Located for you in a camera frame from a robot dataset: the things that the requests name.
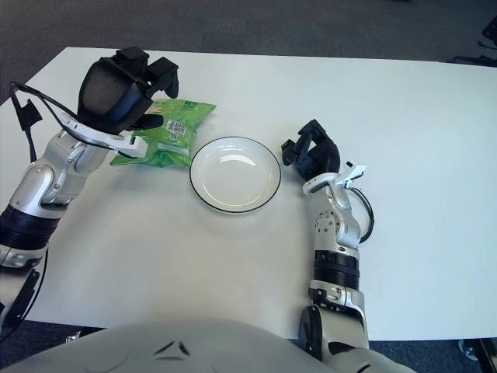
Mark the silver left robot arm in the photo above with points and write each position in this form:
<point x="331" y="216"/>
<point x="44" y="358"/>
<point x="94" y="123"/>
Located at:
<point x="42" y="182"/>

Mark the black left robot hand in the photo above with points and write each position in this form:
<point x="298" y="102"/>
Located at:
<point x="108" y="93"/>

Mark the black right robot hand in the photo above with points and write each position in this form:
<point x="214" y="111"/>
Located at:
<point x="320" y="155"/>

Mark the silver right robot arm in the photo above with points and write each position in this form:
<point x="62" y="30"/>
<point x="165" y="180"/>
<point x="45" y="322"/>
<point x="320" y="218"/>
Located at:
<point x="334" y="229"/>

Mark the white plate black rim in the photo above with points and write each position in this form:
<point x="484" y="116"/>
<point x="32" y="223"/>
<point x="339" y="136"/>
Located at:
<point x="235" y="178"/>

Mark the clear small floor object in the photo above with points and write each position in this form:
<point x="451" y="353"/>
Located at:
<point x="74" y="338"/>

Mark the table leg foot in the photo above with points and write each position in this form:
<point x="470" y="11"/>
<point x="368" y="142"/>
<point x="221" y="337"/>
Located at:
<point x="468" y="347"/>

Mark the grey robot torso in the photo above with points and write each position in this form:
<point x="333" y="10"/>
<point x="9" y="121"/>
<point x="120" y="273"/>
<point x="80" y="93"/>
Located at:
<point x="194" y="349"/>

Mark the green snack bag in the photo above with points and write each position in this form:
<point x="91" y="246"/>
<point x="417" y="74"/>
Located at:
<point x="194" y="112"/>

